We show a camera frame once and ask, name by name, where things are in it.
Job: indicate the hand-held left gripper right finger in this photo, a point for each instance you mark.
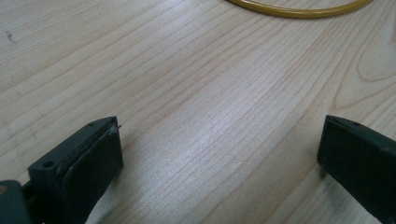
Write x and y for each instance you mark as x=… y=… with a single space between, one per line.
x=361 y=161

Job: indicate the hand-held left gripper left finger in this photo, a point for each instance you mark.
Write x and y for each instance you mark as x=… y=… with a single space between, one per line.
x=77 y=168

